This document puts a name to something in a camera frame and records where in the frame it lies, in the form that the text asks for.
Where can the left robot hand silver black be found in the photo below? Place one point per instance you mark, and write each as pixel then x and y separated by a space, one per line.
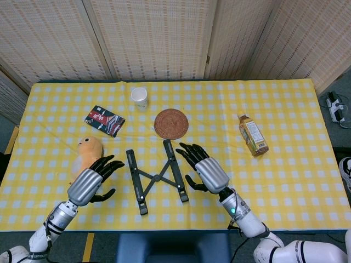
pixel 85 186

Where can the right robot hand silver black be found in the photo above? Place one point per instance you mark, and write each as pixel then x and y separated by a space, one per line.
pixel 212 175

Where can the black folding laptop stand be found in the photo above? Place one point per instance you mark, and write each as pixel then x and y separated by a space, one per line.
pixel 156 178

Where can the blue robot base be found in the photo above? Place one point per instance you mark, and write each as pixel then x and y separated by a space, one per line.
pixel 172 249

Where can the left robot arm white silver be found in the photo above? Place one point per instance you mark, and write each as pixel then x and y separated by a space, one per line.
pixel 59 219

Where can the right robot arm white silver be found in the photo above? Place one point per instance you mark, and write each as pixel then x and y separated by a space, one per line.
pixel 246 216

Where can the yellow white checkered tablecloth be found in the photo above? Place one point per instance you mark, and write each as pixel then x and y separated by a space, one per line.
pixel 260 178

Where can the orange plush toy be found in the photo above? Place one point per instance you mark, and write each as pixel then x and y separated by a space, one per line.
pixel 90 149

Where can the tea bottle yellow label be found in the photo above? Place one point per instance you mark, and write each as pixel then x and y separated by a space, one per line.
pixel 253 137

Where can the round brown woven coaster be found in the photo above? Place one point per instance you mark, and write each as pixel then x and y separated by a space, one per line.
pixel 171 124

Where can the dark printed snack packet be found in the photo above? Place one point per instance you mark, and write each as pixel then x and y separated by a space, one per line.
pixel 105 122

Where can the white paper cup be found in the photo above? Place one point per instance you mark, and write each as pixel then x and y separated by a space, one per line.
pixel 140 101

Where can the beige woven screen panel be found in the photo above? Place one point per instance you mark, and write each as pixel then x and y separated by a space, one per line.
pixel 310 41
pixel 11 101
pixel 233 41
pixel 156 41
pixel 49 41

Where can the white black sneaker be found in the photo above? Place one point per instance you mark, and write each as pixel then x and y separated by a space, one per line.
pixel 346 170

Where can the white power strip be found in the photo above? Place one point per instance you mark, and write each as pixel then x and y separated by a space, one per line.
pixel 335 108

